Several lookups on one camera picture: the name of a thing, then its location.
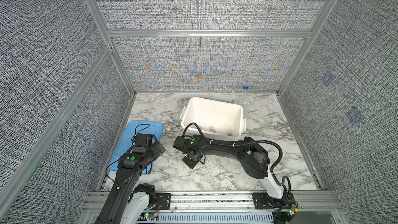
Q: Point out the clear acrylic tube rack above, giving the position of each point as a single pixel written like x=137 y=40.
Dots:
x=251 y=98

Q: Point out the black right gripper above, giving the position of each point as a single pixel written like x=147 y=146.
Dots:
x=189 y=165

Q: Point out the horizontal aluminium wall bar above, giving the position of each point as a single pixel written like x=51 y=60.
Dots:
x=208 y=33

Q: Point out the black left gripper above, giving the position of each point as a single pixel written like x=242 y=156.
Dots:
x=157 y=151

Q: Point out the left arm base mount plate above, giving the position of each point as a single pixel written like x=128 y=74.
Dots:
x=163 y=201

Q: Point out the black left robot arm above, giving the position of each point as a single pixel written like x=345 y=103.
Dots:
x=145 y=149

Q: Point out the blue plastic box lid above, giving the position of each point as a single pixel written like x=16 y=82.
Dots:
x=132 y=129

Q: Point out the left corner aluminium frame post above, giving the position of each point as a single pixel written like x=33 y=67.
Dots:
x=102 y=28

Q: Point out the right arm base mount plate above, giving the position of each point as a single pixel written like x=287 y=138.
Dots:
x=261 y=200

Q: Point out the white plastic storage box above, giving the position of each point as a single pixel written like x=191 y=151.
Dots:
x=205 y=113

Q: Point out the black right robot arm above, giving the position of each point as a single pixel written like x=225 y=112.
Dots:
x=248 y=152

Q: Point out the white ceramic mortar bowl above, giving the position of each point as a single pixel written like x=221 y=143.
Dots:
x=214 y=129

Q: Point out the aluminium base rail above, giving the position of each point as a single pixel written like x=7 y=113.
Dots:
x=317 y=201

